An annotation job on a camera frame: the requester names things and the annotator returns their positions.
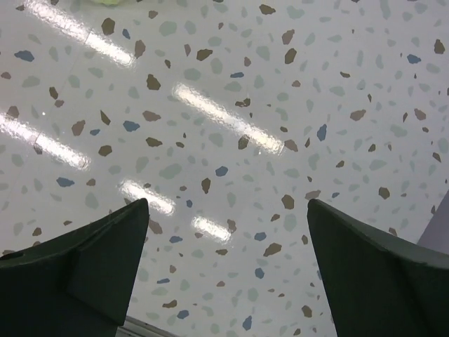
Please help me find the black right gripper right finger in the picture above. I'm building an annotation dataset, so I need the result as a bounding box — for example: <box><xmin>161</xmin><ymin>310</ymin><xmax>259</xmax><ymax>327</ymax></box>
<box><xmin>307</xmin><ymin>199</ymin><xmax>448</xmax><ymax>336</ymax></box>

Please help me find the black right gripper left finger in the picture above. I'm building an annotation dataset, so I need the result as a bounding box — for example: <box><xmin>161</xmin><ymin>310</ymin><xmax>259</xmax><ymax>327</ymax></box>
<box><xmin>1</xmin><ymin>199</ymin><xmax>149</xmax><ymax>337</ymax></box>

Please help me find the pale green avocado-print plastic bag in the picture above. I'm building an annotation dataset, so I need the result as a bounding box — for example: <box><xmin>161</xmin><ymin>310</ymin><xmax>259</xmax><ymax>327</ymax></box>
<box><xmin>81</xmin><ymin>0</ymin><xmax>125</xmax><ymax>7</ymax></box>

